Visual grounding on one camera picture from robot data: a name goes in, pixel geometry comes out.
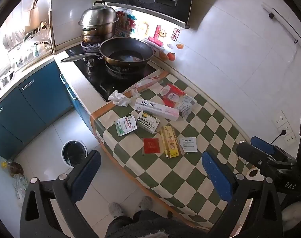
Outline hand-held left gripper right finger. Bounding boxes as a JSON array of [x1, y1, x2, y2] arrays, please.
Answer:
[[202, 151, 285, 238]]

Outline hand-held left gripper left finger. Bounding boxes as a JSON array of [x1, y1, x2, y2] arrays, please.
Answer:
[[20, 150, 102, 238]]

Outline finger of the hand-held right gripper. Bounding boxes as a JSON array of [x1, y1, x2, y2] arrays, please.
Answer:
[[237, 141, 277, 172], [251, 136, 297, 164]]

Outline white round trash bin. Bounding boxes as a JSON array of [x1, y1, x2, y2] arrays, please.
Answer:
[[62, 140, 89, 166]]

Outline white plastic packet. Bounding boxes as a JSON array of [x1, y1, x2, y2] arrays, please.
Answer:
[[176, 95, 197, 118]]

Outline green white carton box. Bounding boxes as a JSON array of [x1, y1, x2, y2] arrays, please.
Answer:
[[136, 111, 161, 133]]

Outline long white toothpaste box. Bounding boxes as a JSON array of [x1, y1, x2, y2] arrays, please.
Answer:
[[134, 98, 179, 121]]

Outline person's right forearm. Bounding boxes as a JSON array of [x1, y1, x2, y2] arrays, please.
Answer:
[[282, 200, 301, 226]]

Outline black bin liner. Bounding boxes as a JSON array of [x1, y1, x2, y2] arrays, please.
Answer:
[[64, 142, 88, 164]]

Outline green checkered tablecloth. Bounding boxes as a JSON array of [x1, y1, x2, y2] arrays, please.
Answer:
[[90, 71, 252, 228]]

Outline small white sachet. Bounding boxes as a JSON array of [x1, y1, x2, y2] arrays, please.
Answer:
[[179, 137, 197, 152]]

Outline grey fuzzy slipper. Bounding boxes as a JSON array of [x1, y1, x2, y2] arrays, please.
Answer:
[[138, 196, 153, 211], [108, 202, 125, 219]]

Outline yellow long packet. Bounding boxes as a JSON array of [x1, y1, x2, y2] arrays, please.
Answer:
[[160, 126, 180, 159]]

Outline green white sachet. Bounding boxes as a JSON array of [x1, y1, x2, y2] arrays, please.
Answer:
[[115, 115, 137, 137]]

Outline pile of plastic bags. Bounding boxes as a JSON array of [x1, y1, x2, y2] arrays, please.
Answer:
[[13, 174, 29, 200]]

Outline blue stove side cabinet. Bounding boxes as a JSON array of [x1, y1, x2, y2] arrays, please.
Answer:
[[59, 73, 96, 129]]

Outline red square sachet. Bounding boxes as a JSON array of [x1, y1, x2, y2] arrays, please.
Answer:
[[142, 137, 161, 155]]

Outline cooking oil bottle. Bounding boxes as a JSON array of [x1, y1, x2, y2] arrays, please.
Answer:
[[0, 159, 24, 178]]

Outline person's dark pants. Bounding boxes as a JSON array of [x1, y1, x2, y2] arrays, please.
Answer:
[[106, 209, 210, 238]]

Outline crumpled white tissue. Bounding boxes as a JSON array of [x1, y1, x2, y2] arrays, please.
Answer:
[[108, 90, 131, 107]]

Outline blue sink side cabinet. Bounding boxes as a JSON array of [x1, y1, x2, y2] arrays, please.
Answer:
[[0, 61, 75, 159]]

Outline red wet wipe packet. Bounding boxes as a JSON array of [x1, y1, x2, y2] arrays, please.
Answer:
[[162, 84, 186, 108]]

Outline black gas stove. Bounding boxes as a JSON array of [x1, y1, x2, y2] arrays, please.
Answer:
[[65, 42, 163, 102]]

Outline orange cling film box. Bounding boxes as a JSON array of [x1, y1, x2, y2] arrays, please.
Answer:
[[131, 71, 169, 98]]

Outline steel kitchen sink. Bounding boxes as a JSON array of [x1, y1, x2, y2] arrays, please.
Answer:
[[0, 71, 14, 97]]

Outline black frying pan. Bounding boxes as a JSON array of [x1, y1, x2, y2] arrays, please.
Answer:
[[60, 37, 155, 68]]

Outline dish rack with bowls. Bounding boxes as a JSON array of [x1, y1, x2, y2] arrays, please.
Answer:
[[2, 0, 54, 70]]

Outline steel steamer pot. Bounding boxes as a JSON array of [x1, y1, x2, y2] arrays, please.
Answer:
[[78, 1, 119, 44]]

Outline black plug with cable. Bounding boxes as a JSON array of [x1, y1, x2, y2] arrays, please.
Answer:
[[270, 130, 287, 144]]

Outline white wall rail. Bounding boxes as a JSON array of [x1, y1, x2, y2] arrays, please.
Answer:
[[261, 2, 301, 46]]

